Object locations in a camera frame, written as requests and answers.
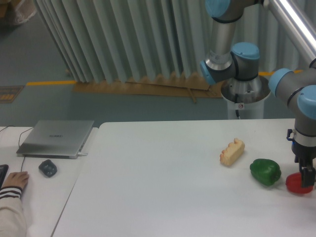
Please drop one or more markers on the cardboard boxes in corner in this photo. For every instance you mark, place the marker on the cardboard boxes in corner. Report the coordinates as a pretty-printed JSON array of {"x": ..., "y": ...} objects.
[{"x": 16, "y": 12}]

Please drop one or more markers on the silver closed laptop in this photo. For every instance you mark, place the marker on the silver closed laptop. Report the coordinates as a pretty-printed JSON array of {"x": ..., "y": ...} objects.
[{"x": 56, "y": 139}]

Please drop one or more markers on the person's hand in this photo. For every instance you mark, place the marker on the person's hand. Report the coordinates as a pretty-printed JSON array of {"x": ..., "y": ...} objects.
[{"x": 16, "y": 179}]

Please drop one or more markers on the pale green folding curtain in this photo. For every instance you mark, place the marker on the pale green folding curtain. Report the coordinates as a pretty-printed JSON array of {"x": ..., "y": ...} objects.
[{"x": 121, "y": 39}]

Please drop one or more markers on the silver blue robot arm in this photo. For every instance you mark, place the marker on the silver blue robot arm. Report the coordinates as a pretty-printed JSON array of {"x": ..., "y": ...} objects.
[{"x": 291, "y": 84}]

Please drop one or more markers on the striped cream sleeve forearm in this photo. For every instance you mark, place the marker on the striped cream sleeve forearm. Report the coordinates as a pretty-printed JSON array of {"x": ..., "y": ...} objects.
[{"x": 12, "y": 219}]

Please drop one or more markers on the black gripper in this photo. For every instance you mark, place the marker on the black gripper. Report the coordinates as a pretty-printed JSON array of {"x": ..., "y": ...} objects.
[{"x": 304, "y": 156}]

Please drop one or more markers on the red bell pepper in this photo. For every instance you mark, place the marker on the red bell pepper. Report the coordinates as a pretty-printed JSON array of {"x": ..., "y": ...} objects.
[{"x": 294, "y": 184}]

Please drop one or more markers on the dark grey small tray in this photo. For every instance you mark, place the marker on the dark grey small tray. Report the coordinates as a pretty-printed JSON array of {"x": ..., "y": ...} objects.
[{"x": 48, "y": 168}]

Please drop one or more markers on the brown cardboard sheet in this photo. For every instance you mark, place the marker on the brown cardboard sheet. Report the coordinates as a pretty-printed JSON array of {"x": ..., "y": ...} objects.
[{"x": 194, "y": 87}]

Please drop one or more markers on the beige toy cake slice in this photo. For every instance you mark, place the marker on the beige toy cake slice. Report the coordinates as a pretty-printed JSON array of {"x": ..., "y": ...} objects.
[{"x": 232, "y": 152}]

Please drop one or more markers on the black keyboard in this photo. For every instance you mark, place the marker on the black keyboard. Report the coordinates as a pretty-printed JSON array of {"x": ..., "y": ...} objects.
[{"x": 3, "y": 172}]

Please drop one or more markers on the green bell pepper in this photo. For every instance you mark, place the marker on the green bell pepper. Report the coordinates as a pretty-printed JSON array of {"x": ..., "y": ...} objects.
[{"x": 265, "y": 171}]

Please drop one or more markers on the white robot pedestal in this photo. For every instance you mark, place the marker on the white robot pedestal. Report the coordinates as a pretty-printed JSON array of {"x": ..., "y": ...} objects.
[{"x": 245, "y": 111}]

